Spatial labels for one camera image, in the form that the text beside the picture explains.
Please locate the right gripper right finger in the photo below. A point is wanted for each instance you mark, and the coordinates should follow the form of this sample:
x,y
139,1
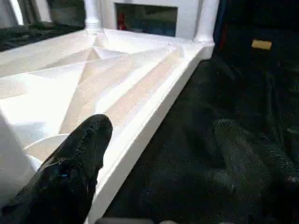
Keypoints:
x,y
257,182

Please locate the white cabinet with glass doors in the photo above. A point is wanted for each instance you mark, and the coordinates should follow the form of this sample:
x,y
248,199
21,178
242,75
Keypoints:
x,y
144,18

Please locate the small tan label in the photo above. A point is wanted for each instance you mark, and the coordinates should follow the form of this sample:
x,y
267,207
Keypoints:
x,y
261,44

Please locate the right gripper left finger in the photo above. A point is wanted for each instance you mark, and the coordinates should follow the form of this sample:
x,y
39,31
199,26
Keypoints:
x,y
65,177

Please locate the black glossy mat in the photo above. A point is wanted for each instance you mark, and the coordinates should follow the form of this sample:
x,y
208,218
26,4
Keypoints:
x,y
210,105

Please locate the grey curtain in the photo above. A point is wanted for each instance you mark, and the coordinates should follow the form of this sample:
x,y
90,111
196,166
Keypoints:
x,y
35,11

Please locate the blue upright panel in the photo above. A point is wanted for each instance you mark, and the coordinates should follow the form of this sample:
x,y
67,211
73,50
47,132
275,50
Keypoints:
x,y
221,21

